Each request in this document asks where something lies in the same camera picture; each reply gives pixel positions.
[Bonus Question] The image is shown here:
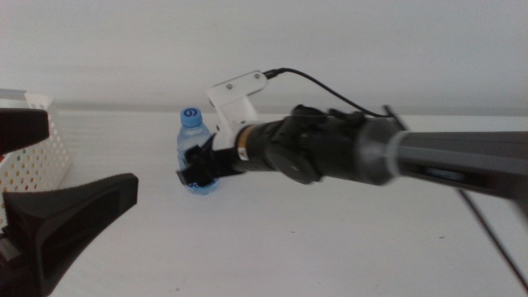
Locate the white perforated plastic basket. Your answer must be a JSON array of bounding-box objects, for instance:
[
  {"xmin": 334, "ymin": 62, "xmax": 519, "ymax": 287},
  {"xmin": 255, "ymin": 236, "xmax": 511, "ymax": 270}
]
[{"xmin": 0, "ymin": 87, "xmax": 72, "ymax": 232}]

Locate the black right camera cable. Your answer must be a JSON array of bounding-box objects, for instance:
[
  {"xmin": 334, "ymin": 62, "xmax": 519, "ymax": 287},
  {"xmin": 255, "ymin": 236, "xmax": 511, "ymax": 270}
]
[{"xmin": 262, "ymin": 67, "xmax": 528, "ymax": 292}]

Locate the clear water bottle blue cap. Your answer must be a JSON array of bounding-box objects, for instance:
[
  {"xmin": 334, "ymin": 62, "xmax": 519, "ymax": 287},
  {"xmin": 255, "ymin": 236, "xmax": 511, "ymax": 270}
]
[{"xmin": 176, "ymin": 106, "xmax": 221, "ymax": 196}]

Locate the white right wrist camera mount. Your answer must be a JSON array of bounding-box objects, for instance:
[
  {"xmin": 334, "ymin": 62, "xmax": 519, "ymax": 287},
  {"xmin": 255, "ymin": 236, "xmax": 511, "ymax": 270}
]
[{"xmin": 205, "ymin": 69, "xmax": 270, "ymax": 152}]

